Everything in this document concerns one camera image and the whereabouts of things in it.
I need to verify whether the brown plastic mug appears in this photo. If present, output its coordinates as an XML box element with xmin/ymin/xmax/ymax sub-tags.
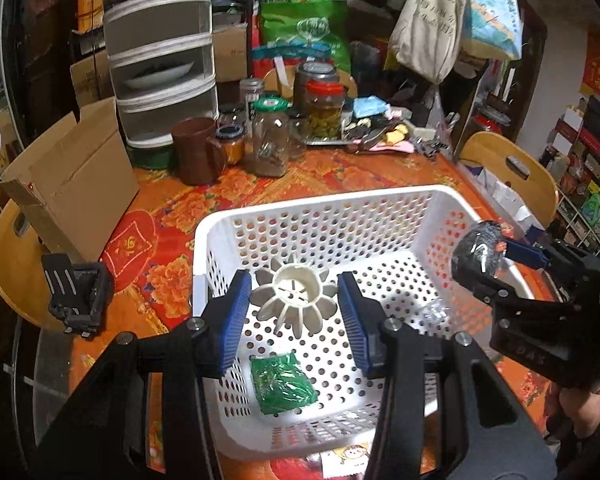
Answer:
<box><xmin>171</xmin><ymin>117</ymin><xmax>229</xmax><ymax>186</ymax></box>

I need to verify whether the black clamp holder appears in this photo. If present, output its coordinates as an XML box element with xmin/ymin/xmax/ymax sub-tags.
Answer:
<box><xmin>41</xmin><ymin>253</ymin><xmax>115</xmax><ymax>339</ymax></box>

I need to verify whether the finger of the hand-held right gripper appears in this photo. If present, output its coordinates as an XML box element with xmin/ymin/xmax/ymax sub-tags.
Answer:
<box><xmin>452</xmin><ymin>265</ymin><xmax>571</xmax><ymax>311</ymax></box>
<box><xmin>500</xmin><ymin>238</ymin><xmax>600</xmax><ymax>283</ymax></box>

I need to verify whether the blue printed bag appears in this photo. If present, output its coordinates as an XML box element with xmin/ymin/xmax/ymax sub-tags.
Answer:
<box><xmin>458</xmin><ymin>0</ymin><xmax>524</xmax><ymax>61</ymax></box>

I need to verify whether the small jar with blue lid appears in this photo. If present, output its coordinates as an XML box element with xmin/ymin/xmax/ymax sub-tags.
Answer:
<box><xmin>215</xmin><ymin>125</ymin><xmax>246</xmax><ymax>165</ymax></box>

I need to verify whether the black mesh scrubber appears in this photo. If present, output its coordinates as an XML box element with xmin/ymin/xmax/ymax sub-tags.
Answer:
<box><xmin>451</xmin><ymin>220</ymin><xmax>512</xmax><ymax>282</ymax></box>

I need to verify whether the grey hanging mesh shelf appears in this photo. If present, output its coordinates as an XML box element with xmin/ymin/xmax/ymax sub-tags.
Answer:
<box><xmin>102</xmin><ymin>0</ymin><xmax>219</xmax><ymax>152</ymax></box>

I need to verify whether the shelf of boxes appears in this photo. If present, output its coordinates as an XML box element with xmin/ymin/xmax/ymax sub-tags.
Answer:
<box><xmin>539</xmin><ymin>95</ymin><xmax>600</xmax><ymax>256</ymax></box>

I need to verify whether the light blue packet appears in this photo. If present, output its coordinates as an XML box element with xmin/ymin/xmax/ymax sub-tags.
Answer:
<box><xmin>353</xmin><ymin>97</ymin><xmax>391</xmax><ymax>120</ymax></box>

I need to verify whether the wooden chair with grey handle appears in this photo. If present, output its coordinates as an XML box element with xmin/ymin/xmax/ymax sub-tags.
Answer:
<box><xmin>457</xmin><ymin>131</ymin><xmax>561</xmax><ymax>229</ymax></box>
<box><xmin>0</xmin><ymin>199</ymin><xmax>76</xmax><ymax>332</ymax></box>

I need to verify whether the clear plastic bag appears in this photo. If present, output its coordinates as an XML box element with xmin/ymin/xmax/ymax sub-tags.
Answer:
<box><xmin>420</xmin><ymin>297</ymin><xmax>454</xmax><ymax>327</ymax></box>

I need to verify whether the cartoon sticker card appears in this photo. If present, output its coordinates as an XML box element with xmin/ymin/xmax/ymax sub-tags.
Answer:
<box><xmin>320</xmin><ymin>442</ymin><xmax>374</xmax><ymax>480</ymax></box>

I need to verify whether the small dark jar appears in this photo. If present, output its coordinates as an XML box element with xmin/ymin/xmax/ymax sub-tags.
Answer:
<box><xmin>218</xmin><ymin>103</ymin><xmax>248</xmax><ymax>129</ymax></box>

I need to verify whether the white perforated plastic basket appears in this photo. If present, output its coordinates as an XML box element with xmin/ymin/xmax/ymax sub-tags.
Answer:
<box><xmin>192</xmin><ymin>185</ymin><xmax>536</xmax><ymax>462</ymax></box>

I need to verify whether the green shopping bag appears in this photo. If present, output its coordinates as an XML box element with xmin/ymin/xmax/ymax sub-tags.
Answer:
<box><xmin>257</xmin><ymin>0</ymin><xmax>354</xmax><ymax>77</ymax></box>

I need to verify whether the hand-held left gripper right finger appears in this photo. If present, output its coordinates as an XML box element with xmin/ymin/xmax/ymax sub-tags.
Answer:
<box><xmin>336</xmin><ymin>271</ymin><xmax>559</xmax><ymax>480</ymax></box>

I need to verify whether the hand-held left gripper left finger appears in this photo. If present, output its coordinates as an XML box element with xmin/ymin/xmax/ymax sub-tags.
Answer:
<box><xmin>30</xmin><ymin>269</ymin><xmax>253</xmax><ymax>480</ymax></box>

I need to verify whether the brown cardboard box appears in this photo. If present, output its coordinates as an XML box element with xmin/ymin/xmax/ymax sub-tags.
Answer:
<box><xmin>70</xmin><ymin>47</ymin><xmax>115</xmax><ymax>109</ymax></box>
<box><xmin>212</xmin><ymin>25</ymin><xmax>251</xmax><ymax>84</ymax></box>

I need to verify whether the red floral tablecloth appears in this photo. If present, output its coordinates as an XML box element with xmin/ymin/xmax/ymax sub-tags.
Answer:
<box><xmin>72</xmin><ymin>144</ymin><xmax>573</xmax><ymax>480</ymax></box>

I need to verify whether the large jar with dark lid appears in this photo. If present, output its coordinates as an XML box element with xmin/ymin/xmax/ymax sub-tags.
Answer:
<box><xmin>294</xmin><ymin>61</ymin><xmax>341</xmax><ymax>107</ymax></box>

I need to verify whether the clear jar with green lid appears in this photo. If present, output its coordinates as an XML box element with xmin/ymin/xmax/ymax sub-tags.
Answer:
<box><xmin>245</xmin><ymin>97</ymin><xmax>291</xmax><ymax>177</ymax></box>

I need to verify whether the beige canvas tote bag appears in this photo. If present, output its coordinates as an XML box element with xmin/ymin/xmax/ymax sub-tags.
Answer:
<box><xmin>388</xmin><ymin>0</ymin><xmax>467</xmax><ymax>85</ymax></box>

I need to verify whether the open cardboard box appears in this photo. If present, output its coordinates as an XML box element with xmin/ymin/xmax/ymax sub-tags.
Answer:
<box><xmin>0</xmin><ymin>97</ymin><xmax>141</xmax><ymax>264</ymax></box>

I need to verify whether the person's right hand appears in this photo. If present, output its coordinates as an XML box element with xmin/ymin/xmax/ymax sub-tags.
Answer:
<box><xmin>555</xmin><ymin>382</ymin><xmax>600</xmax><ymax>456</ymax></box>

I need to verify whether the white bowl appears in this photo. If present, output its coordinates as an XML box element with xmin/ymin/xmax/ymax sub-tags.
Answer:
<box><xmin>122</xmin><ymin>61</ymin><xmax>196</xmax><ymax>89</ymax></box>

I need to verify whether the white finned plastic wheel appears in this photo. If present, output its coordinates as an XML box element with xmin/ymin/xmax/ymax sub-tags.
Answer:
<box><xmin>250</xmin><ymin>255</ymin><xmax>339</xmax><ymax>339</ymax></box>

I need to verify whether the pickle jar with red lid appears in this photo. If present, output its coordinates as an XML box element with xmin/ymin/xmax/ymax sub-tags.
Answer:
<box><xmin>305</xmin><ymin>81</ymin><xmax>345</xmax><ymax>142</ymax></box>

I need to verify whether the green packet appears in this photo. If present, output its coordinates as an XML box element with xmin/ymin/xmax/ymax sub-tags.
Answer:
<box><xmin>250</xmin><ymin>352</ymin><xmax>317</xmax><ymax>415</ymax></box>

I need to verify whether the pink flat item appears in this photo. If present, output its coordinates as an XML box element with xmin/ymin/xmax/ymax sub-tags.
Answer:
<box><xmin>364</xmin><ymin>141</ymin><xmax>414</xmax><ymax>154</ymax></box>

